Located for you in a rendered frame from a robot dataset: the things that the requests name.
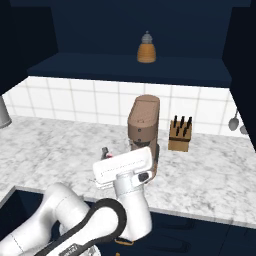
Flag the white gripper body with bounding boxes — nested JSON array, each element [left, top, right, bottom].
[[92, 146, 155, 190]]

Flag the grey metal cylinder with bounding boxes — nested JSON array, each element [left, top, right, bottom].
[[0, 95, 13, 130]]

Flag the grey hanging ladle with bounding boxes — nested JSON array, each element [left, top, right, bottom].
[[227, 107, 242, 132]]

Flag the wooden knife block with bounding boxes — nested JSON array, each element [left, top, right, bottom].
[[167, 115, 194, 153]]

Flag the orange jar with grey lid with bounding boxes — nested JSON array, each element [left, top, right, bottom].
[[136, 30, 157, 64]]

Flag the grey hanging spoon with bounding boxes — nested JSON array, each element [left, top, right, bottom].
[[239, 124, 250, 136]]

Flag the gold cabinet handle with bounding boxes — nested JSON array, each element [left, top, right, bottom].
[[114, 237, 135, 247]]

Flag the brown coffee machine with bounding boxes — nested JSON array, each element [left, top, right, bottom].
[[127, 94, 161, 185]]

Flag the navy cabinet door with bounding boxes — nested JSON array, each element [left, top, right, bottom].
[[221, 0, 256, 154], [0, 0, 60, 97]]

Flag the navy wall cabinet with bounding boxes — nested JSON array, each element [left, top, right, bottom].
[[26, 0, 233, 89]]

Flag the navy base cabinets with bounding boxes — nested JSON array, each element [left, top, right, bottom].
[[0, 187, 256, 256]]

